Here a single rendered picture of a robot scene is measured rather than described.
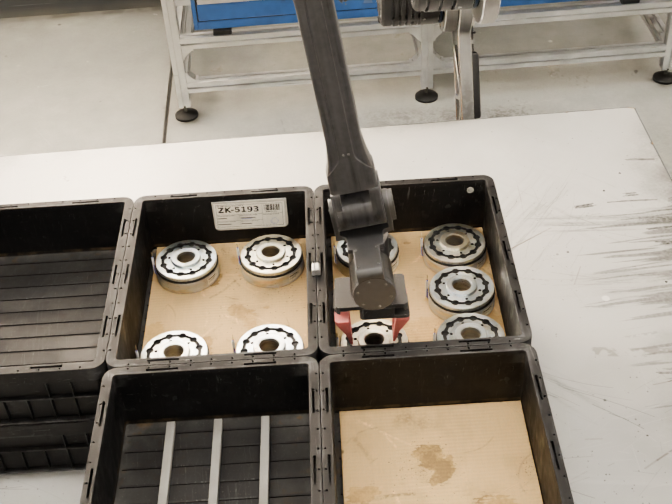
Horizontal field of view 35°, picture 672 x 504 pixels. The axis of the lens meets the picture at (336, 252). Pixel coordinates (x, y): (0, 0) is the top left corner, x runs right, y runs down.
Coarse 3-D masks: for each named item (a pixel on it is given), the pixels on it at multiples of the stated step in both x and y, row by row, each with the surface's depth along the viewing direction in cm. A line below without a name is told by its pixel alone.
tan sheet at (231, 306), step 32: (224, 256) 183; (160, 288) 178; (224, 288) 177; (256, 288) 177; (288, 288) 176; (160, 320) 172; (192, 320) 172; (224, 320) 171; (256, 320) 171; (288, 320) 170; (224, 352) 166
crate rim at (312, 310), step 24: (216, 192) 181; (240, 192) 180; (264, 192) 180; (288, 192) 180; (312, 192) 179; (312, 216) 174; (312, 240) 170; (120, 288) 163; (312, 288) 161; (120, 312) 159; (312, 312) 157; (120, 336) 156; (312, 336) 153; (120, 360) 151; (144, 360) 151; (168, 360) 151; (192, 360) 151; (216, 360) 150
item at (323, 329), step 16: (464, 176) 180; (480, 176) 180; (320, 192) 179; (496, 192) 177; (320, 208) 176; (496, 208) 174; (320, 224) 173; (496, 224) 170; (320, 240) 169; (320, 256) 166; (512, 256) 164; (512, 272) 161; (320, 288) 161; (512, 288) 159; (320, 304) 158; (320, 320) 156; (528, 320) 153; (320, 336) 153; (512, 336) 151; (528, 336) 151; (320, 352) 152; (336, 352) 150; (352, 352) 150
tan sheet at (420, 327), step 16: (400, 240) 184; (416, 240) 184; (400, 256) 181; (416, 256) 181; (336, 272) 179; (400, 272) 178; (416, 272) 178; (432, 272) 177; (416, 288) 175; (416, 304) 172; (496, 304) 171; (352, 320) 170; (416, 320) 169; (432, 320) 169; (496, 320) 168; (336, 336) 167; (416, 336) 166; (432, 336) 166
